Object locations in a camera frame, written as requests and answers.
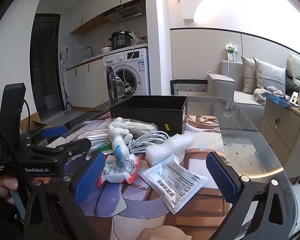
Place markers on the small white stand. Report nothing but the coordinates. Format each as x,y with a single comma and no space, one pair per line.
293,98

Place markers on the red and white tissue packet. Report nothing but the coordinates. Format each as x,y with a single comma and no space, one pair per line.
115,172

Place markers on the blue tray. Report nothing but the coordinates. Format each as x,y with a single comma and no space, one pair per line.
277,100

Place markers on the white foam block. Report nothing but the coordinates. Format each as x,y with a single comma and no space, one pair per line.
165,150

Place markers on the dark glass door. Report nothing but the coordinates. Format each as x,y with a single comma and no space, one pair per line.
43,62

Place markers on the grey pillow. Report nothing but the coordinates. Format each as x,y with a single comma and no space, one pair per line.
248,75
270,75

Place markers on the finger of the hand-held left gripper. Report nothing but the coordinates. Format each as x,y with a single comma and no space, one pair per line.
56,131
72,147

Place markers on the white wall socket holder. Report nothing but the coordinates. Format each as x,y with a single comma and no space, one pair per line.
231,55

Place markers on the kitchen faucet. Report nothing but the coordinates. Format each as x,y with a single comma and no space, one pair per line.
91,52

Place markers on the grey sofa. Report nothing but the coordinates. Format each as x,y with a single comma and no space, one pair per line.
222,85

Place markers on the low coffee table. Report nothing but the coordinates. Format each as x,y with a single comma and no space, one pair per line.
277,130

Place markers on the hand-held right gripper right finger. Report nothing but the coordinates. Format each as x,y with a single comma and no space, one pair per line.
221,177

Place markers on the white printed packet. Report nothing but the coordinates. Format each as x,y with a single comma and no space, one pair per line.
175,182

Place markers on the person's left hand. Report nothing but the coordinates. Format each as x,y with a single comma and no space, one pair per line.
5,183

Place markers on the range hood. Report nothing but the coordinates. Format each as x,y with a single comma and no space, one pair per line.
127,11

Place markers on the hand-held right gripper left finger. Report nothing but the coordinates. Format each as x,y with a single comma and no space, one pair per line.
90,177

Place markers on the green packet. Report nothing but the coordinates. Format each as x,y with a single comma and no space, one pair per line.
106,151

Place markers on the mop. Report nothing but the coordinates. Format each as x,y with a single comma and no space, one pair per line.
69,110

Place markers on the printed table mat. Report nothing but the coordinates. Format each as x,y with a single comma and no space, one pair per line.
197,205

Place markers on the white bin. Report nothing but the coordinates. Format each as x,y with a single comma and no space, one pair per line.
50,101

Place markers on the black pressure cooker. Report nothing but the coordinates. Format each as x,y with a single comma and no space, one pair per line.
121,40

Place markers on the black cardboard box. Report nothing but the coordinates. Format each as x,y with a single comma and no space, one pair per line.
150,115

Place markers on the white bowl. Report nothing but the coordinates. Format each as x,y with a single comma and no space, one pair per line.
106,49

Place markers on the white washing machine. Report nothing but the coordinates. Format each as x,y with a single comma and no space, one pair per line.
137,62

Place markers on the black jacket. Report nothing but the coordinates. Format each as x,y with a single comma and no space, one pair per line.
291,85

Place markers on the grey fur garment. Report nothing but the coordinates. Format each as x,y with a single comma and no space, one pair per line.
261,93

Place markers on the white and blue plush toy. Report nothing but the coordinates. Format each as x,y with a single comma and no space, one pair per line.
117,132

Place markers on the white wall cabinets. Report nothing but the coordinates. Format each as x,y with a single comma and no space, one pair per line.
95,5

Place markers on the white kitchen counter cabinet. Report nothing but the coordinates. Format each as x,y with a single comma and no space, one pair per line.
87,85

